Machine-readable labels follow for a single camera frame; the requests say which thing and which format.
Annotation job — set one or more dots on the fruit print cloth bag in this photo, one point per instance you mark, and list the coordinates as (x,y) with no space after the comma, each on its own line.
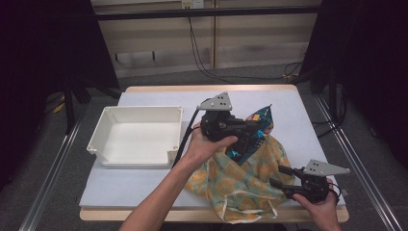
(237,186)

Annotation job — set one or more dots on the person's right hand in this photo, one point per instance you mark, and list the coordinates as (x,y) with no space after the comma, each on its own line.
(324,211)

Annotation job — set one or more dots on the black tripod stand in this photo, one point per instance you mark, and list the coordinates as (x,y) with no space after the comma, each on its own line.
(69,106)

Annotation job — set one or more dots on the white plastic box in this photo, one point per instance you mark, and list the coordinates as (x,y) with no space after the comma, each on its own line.
(138,141)

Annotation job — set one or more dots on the white wall socket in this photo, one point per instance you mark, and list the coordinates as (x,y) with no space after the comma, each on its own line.
(193,3)

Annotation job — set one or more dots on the black horizontal bar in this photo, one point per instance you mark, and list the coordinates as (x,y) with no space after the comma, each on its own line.
(208,13)

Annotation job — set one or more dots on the person's left hand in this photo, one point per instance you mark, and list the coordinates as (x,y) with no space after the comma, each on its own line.
(200,150)

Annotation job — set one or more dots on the metal floor rail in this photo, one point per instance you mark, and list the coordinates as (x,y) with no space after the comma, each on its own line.
(362,173)
(48,179)

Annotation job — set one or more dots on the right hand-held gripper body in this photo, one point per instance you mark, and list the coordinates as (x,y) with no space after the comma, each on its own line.
(316,184)

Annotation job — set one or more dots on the black curtain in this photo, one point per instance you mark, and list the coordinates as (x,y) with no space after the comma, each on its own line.
(369,64)
(38,48)

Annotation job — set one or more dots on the dark blue snack packet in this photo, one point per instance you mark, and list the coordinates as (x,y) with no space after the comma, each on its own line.
(262,118)

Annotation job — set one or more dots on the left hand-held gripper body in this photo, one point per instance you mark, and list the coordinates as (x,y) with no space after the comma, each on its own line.
(218,123)

